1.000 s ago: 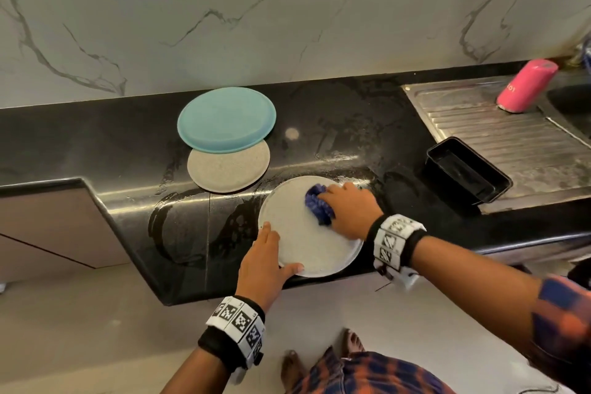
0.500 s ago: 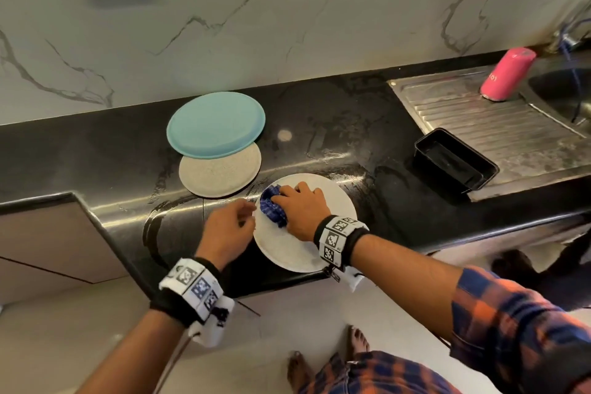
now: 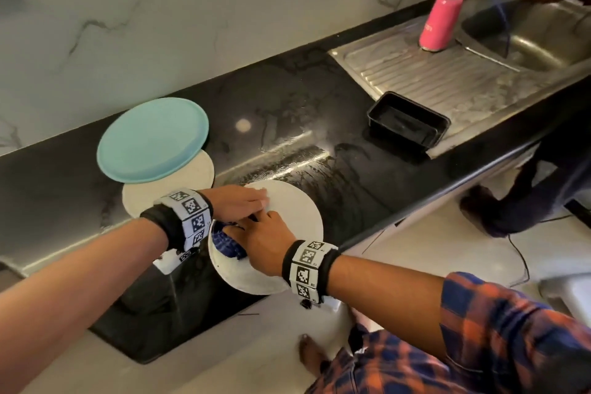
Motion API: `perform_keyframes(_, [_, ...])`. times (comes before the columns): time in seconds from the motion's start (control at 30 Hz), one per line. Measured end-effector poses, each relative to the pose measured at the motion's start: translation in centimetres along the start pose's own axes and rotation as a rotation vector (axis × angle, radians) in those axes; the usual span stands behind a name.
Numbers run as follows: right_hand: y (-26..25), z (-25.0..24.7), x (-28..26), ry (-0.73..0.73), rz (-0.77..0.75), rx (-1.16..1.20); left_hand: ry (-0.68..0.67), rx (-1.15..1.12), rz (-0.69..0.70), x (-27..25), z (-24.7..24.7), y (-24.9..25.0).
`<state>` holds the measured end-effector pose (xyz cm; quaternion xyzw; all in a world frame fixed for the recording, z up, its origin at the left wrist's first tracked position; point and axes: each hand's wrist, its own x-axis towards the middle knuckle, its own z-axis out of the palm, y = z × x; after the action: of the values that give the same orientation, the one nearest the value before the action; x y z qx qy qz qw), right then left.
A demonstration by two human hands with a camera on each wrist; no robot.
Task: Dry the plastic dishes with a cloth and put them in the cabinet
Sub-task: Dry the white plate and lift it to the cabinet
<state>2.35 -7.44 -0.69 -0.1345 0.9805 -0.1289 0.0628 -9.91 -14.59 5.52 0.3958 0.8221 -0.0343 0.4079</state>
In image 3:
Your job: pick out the orange blue plaid shirt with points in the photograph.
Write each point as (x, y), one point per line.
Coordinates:
(485, 343)

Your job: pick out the stainless steel sink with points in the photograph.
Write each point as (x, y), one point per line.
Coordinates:
(438, 75)

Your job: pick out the person's left hand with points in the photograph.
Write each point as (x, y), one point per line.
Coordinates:
(233, 202)

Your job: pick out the right marker wristband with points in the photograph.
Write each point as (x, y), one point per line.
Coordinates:
(307, 269)

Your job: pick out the left marker wristband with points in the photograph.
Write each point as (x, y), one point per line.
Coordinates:
(187, 218)

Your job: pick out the cream round plate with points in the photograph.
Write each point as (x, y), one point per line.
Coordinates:
(152, 195)

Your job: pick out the blue scrubber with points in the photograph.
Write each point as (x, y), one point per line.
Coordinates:
(227, 243)

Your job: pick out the person's left forearm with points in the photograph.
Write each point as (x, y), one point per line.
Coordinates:
(78, 292)

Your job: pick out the person's right fingers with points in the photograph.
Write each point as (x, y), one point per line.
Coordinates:
(244, 230)

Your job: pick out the person's right forearm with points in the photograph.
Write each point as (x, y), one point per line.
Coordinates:
(383, 292)

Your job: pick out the person's left fingers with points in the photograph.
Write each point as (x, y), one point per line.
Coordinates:
(256, 199)

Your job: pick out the pink tumbler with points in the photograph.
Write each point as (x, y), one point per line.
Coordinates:
(441, 22)

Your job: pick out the teal round plate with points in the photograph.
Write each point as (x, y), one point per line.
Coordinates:
(152, 139)

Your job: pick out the round white plate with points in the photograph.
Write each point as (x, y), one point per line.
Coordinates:
(295, 218)

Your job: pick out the black plastic food container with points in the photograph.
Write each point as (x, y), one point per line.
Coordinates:
(406, 123)

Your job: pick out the person's foot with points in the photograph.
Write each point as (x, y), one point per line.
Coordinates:
(311, 354)

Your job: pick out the person's right hand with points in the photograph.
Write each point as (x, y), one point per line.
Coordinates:
(268, 246)

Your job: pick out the white floor appliance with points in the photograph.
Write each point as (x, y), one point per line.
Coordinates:
(570, 294)

